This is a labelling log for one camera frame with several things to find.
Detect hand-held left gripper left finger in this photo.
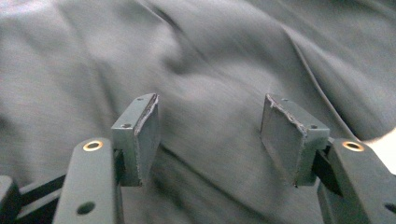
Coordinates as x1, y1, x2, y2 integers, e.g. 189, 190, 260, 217
110, 92, 162, 188

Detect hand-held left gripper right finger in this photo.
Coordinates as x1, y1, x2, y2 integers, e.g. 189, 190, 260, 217
260, 92, 331, 188

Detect dark pants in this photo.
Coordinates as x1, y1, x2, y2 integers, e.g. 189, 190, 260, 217
0, 0, 396, 224

